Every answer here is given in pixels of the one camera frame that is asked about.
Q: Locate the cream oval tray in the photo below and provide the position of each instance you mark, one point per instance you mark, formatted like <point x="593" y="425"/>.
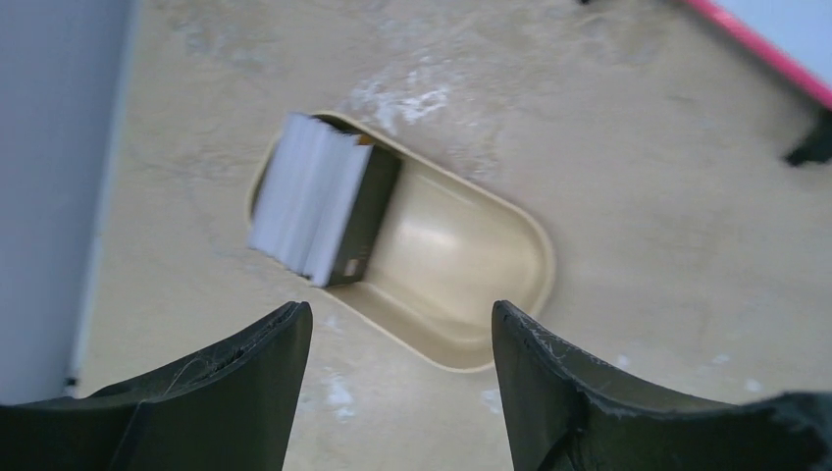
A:
<point x="447" y="250"/>

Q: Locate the pink framed whiteboard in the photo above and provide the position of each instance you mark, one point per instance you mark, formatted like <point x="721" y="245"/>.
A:
<point x="791" y="36"/>

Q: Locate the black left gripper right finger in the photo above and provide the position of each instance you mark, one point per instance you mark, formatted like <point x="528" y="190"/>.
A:
<point x="565" y="409"/>

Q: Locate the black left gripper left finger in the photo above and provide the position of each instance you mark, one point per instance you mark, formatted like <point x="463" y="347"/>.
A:
<point x="227" y="406"/>

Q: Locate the black whiteboard stand foot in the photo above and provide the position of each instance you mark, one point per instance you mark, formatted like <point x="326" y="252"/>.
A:
<point x="816" y="146"/>

